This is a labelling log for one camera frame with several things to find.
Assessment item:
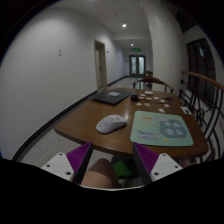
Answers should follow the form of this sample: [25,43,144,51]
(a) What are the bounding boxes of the glass double door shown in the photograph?
[129,54,147,77]

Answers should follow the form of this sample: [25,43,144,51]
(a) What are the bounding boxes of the white perforated computer mouse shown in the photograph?
[95,114,128,135]

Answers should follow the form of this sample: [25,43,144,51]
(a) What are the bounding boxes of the dark framed window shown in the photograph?
[185,38,218,108]

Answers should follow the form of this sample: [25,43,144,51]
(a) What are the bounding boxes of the ceiling lights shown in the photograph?
[120,22,135,47]

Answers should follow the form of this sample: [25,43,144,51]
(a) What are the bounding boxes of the person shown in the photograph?
[80,157,134,189]

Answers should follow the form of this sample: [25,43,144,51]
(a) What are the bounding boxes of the light green printed mouse pad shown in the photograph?
[129,110,195,148]

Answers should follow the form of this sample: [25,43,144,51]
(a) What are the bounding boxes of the wooden armchair with curved back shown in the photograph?
[132,77,175,94]

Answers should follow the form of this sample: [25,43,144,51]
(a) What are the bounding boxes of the white card with dark print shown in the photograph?
[180,105,194,116]

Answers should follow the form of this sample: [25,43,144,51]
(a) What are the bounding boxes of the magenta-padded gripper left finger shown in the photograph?
[41,141,94,185]

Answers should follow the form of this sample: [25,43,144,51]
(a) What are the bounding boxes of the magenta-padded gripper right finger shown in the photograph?
[132,142,184,185]

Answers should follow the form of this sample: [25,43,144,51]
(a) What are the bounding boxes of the black railing with wooden handrail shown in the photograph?
[178,69,224,164]

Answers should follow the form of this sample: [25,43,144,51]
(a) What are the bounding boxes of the dark transom window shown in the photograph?
[173,5,198,34]

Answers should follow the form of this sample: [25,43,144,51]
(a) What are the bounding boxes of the white side door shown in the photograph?
[93,39,109,90]

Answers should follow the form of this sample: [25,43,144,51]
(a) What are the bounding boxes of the dark closed laptop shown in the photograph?
[91,89,134,106]

